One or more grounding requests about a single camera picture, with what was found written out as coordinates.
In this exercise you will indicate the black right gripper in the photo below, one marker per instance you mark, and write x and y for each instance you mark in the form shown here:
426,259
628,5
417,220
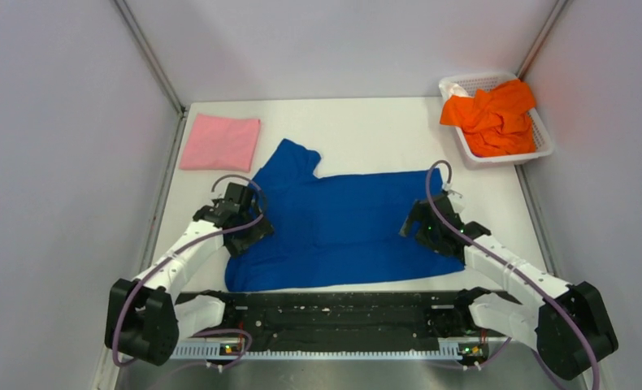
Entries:
417,214

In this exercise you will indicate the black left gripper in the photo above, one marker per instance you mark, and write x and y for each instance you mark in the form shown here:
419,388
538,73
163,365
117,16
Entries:
258,230

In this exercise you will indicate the blue t shirt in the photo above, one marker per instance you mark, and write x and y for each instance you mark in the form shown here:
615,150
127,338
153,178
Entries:
342,229

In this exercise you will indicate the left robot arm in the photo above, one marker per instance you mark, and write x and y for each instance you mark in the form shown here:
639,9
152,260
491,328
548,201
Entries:
145,319

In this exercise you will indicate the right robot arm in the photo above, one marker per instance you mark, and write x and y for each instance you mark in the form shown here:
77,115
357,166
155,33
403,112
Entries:
566,325

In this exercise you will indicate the folded pink t shirt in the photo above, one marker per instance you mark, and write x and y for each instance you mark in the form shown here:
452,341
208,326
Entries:
221,144

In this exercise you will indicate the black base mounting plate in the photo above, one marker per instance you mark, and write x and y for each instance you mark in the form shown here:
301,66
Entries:
363,324

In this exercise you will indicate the orange t shirt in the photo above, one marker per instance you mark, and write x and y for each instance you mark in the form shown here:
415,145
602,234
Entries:
494,123

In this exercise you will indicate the white plastic laundry basket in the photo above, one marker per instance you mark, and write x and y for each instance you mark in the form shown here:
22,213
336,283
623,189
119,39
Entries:
471,83

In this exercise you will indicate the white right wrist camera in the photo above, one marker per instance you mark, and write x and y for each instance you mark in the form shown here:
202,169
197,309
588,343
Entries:
455,198

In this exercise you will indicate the aluminium frame rail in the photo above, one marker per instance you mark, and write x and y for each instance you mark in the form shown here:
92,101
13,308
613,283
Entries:
148,55

